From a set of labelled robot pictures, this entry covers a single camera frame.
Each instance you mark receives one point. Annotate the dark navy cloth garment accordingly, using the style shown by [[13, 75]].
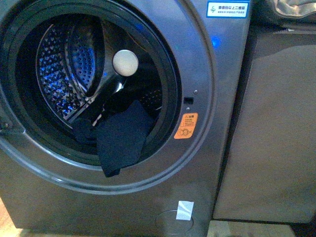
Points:
[[119, 139]]

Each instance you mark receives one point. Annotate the dark grey washing machine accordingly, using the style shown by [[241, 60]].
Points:
[[52, 184]]

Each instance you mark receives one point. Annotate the orange warning sticker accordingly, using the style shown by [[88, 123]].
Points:
[[187, 126]]

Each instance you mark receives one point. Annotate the round white drum hub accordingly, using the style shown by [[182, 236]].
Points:
[[125, 63]]

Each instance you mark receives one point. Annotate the white tape strip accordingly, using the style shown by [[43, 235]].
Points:
[[184, 210]]

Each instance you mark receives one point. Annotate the steel perforated washer drum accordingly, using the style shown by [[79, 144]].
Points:
[[76, 76]]

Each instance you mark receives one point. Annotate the brown grey sofa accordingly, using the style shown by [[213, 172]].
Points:
[[269, 167]]

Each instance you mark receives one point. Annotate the white blue label sticker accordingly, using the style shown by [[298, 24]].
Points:
[[227, 9]]

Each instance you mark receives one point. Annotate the crumpled grey cloth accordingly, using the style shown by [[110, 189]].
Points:
[[293, 8]]

